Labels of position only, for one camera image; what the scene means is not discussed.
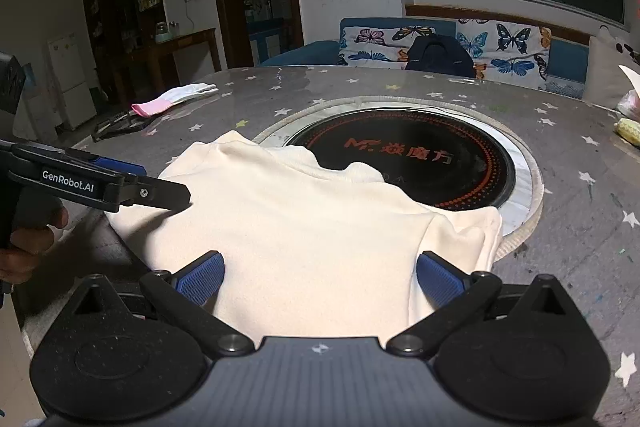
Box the black glasses on table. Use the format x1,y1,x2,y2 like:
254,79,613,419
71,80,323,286
91,110,155,143

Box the person left hand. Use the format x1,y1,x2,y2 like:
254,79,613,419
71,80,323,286
0,207,68,285

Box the black backpack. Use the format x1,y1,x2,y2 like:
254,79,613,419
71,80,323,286
406,35,476,78

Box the grey pillow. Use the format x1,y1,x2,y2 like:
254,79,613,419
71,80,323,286
582,25,639,108

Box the green patterned cloth pad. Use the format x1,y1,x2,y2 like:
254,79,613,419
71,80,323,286
614,118,640,146

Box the white refrigerator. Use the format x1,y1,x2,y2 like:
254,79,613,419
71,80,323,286
48,32,96,130

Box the white pink glove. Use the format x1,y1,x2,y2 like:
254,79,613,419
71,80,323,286
131,82,218,118

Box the butterfly pattern sofa cushion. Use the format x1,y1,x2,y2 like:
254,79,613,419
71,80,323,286
337,25,436,69

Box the grey star tablecloth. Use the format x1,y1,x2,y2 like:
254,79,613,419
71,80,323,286
21,65,639,426

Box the cream white sweater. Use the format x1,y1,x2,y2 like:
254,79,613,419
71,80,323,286
108,131,502,341

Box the round induction cooktop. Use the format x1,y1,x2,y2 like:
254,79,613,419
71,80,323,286
254,95,544,259

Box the dark wooden side table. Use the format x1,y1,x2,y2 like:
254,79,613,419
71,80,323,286
145,28,221,94

